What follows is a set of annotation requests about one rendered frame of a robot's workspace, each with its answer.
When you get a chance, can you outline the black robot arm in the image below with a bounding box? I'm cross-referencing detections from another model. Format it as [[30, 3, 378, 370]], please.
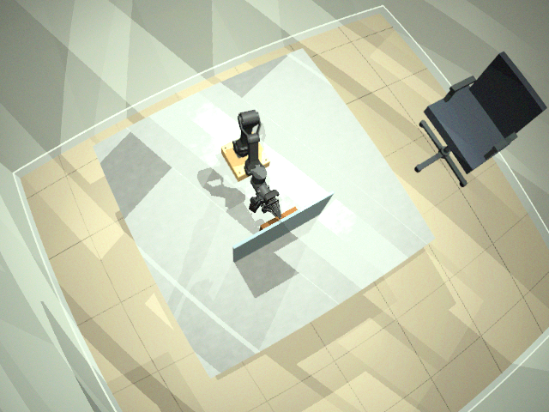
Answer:
[[232, 109, 267, 213]]

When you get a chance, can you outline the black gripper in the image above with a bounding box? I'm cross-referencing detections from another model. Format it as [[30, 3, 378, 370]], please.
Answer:
[[256, 184, 281, 219]]

